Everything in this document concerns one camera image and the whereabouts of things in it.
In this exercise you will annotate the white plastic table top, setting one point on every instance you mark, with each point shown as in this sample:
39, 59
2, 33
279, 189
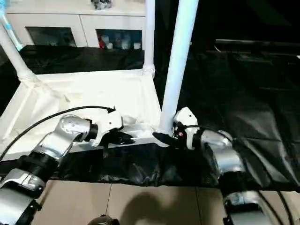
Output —
93, 93

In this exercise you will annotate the black mat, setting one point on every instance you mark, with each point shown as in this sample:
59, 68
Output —
246, 105

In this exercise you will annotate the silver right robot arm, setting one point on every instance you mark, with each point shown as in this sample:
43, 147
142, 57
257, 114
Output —
225, 154

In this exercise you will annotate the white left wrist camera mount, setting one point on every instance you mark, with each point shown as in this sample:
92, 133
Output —
110, 122

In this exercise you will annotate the white plastic table leg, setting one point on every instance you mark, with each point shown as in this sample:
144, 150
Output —
149, 35
178, 58
14, 54

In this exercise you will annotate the dark brown rounded object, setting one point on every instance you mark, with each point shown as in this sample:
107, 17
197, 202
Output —
104, 220

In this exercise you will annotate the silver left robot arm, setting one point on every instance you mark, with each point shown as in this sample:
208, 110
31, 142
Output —
68, 131

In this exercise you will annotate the white cabinet with glass doors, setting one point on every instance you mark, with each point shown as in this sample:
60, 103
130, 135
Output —
82, 18

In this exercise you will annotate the white cup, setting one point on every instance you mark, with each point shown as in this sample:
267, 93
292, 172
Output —
137, 45
110, 45
125, 44

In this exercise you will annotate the grey speckled ornament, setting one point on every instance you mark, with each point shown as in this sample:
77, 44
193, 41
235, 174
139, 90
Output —
101, 3

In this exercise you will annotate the long black bar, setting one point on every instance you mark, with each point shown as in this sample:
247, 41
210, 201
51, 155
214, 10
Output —
257, 42

